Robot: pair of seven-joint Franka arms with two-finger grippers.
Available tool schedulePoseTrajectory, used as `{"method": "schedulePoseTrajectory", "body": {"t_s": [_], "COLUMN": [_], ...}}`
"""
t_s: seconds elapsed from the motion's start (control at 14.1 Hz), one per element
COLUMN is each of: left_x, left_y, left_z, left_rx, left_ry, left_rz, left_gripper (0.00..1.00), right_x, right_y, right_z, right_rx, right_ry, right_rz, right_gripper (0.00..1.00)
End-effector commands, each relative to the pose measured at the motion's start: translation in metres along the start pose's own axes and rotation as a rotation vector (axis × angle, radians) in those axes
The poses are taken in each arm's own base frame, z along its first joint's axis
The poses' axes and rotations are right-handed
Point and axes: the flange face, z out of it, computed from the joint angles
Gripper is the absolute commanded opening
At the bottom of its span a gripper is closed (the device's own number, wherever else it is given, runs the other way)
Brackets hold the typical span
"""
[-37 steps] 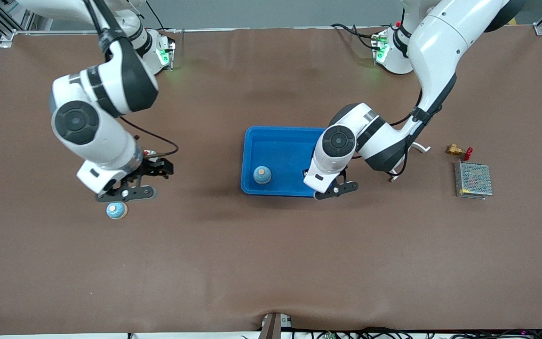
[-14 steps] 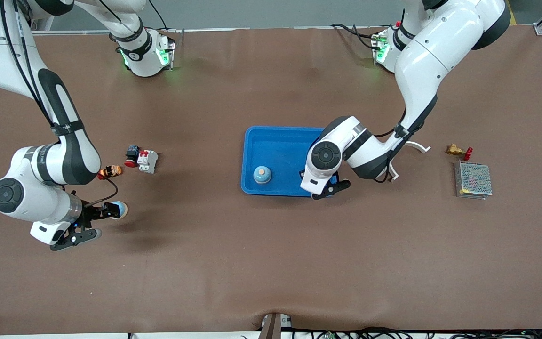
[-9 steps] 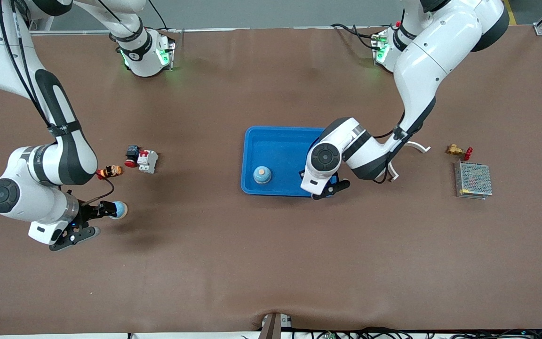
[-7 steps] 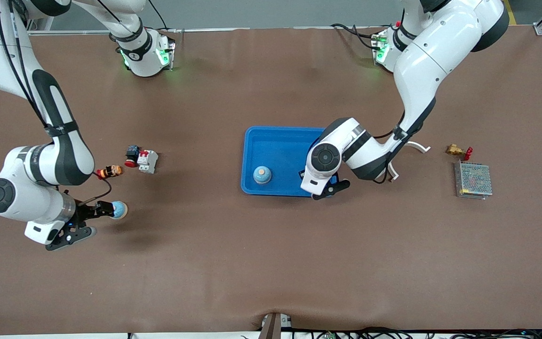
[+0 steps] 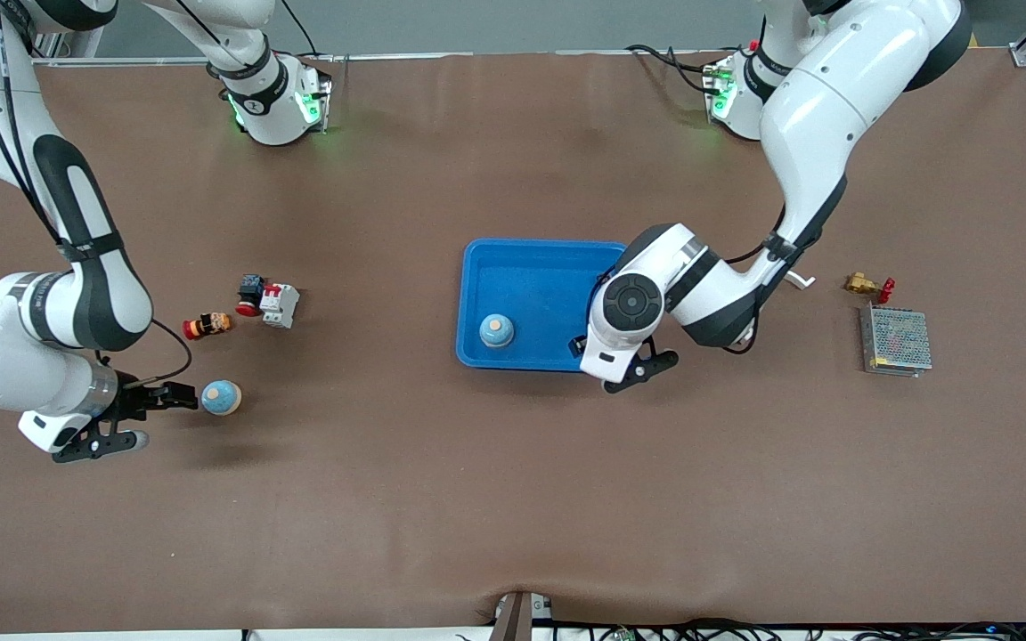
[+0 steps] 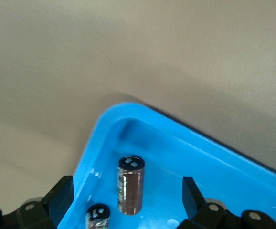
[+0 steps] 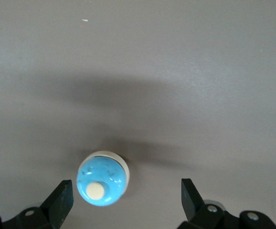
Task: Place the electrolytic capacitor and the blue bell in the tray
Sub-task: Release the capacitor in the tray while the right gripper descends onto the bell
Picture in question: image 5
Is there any blue bell with tan button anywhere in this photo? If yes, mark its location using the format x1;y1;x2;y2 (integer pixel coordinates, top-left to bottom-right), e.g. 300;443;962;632
478;313;516;350
200;379;242;417

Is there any black right arm base cable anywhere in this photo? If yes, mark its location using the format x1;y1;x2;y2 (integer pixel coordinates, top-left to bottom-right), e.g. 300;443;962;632
277;0;322;59

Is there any white and red circuit breaker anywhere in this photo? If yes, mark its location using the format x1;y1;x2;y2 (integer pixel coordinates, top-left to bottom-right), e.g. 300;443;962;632
259;282;301;329

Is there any metal mesh power supply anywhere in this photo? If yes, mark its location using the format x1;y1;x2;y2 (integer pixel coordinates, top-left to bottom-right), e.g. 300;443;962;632
859;303;933;378

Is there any blue plastic tray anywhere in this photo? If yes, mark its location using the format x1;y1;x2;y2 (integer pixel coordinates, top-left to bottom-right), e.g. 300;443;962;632
456;238;631;373

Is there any brown camera mount post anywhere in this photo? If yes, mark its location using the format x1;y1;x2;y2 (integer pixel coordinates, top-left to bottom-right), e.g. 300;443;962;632
489;590;554;641

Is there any red and black emergency button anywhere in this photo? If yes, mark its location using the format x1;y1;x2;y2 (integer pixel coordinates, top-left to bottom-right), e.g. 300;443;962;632
235;274;266;318

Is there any black arm base cable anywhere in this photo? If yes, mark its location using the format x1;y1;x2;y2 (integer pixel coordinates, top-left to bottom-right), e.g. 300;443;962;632
277;0;322;59
624;43;719;94

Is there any black left arm base cable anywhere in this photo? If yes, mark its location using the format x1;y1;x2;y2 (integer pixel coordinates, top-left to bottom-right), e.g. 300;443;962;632
624;43;719;94

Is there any brass valve with red handle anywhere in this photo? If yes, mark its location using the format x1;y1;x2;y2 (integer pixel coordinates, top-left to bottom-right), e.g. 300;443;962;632
843;272;897;304

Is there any red and orange push button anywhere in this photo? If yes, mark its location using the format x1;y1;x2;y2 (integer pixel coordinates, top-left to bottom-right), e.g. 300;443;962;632
182;312;234;342

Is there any brown table mat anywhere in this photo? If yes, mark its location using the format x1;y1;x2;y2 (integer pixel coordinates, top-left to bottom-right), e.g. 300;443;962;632
0;49;1026;635

